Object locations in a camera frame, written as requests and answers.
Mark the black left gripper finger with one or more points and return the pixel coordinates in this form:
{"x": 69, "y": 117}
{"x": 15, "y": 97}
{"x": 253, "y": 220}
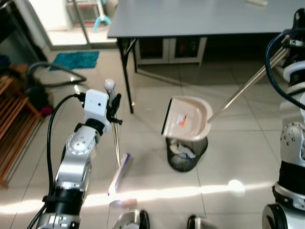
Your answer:
{"x": 118, "y": 121}
{"x": 117, "y": 100}

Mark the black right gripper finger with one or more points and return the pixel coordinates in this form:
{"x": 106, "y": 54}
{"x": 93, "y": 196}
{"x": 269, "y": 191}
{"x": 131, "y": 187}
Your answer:
{"x": 299, "y": 18}

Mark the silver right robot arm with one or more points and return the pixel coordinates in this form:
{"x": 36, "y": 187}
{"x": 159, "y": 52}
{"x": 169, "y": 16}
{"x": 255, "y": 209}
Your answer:
{"x": 291, "y": 138}

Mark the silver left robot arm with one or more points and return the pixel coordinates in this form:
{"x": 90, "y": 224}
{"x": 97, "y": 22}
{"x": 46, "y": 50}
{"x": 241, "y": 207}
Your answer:
{"x": 74, "y": 162}

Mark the teal floor mat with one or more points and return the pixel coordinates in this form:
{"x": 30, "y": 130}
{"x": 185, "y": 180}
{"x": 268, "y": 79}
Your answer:
{"x": 75, "y": 60}

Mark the dark red small object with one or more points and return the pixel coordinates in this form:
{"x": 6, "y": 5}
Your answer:
{"x": 46, "y": 111}

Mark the white crumpled trash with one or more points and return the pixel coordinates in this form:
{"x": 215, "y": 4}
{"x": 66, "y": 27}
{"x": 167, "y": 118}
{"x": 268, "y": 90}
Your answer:
{"x": 183, "y": 149}

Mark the white low cabinet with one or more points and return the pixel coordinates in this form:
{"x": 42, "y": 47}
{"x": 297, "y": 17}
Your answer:
{"x": 171, "y": 50}

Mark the black mesh waste bin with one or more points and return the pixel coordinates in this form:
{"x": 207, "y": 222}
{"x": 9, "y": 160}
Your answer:
{"x": 183, "y": 160}

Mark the light blue plastic hook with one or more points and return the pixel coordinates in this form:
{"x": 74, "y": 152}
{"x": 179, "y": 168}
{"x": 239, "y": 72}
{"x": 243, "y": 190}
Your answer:
{"x": 102, "y": 21}

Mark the wooden slatted rack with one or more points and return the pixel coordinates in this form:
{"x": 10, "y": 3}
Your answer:
{"x": 16, "y": 129}

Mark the grey table with black legs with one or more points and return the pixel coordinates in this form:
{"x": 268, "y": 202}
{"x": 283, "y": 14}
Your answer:
{"x": 200, "y": 16}

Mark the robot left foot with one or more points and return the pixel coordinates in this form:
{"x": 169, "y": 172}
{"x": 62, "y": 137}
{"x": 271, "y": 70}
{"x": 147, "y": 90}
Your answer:
{"x": 131, "y": 219}

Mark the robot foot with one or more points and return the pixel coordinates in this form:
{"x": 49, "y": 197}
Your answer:
{"x": 131, "y": 219}
{"x": 202, "y": 223}

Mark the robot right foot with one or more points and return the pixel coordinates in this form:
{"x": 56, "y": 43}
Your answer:
{"x": 202, "y": 223}

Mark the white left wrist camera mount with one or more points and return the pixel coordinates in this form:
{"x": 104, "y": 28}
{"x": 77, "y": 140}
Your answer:
{"x": 96, "y": 106}

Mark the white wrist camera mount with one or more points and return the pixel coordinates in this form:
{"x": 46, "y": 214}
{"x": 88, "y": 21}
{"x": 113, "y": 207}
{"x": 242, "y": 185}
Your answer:
{"x": 96, "y": 106}
{"x": 296, "y": 67}

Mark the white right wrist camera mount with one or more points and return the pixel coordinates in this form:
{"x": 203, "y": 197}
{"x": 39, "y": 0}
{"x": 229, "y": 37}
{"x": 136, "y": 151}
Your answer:
{"x": 296, "y": 67}

